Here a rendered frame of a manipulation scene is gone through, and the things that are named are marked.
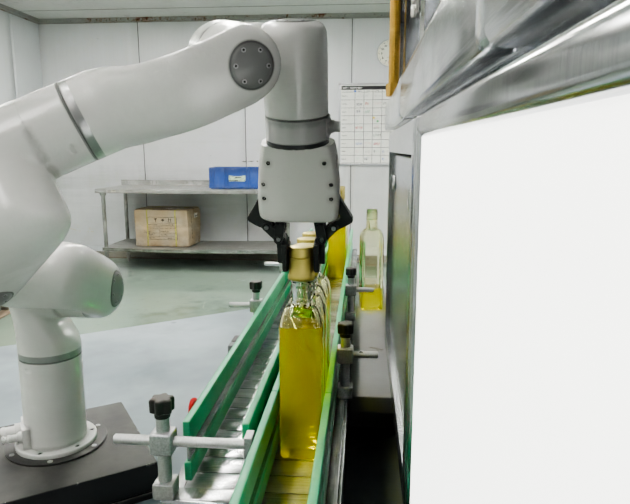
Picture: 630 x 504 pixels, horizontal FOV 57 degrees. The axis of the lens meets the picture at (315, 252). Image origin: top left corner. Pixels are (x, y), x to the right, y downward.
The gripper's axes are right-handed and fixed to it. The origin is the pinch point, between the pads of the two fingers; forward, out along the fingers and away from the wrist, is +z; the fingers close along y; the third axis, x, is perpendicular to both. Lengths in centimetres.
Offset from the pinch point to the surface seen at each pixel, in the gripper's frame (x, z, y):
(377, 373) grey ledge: -20.7, 34.3, -10.9
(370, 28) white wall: -602, 13, -7
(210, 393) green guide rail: 5.3, 19.2, 12.8
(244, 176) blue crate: -499, 149, 121
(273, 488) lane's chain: 16.5, 24.4, 2.4
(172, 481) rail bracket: 19.3, 21.1, 13.9
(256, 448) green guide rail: 19.8, 14.7, 3.3
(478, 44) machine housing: 41, -30, -13
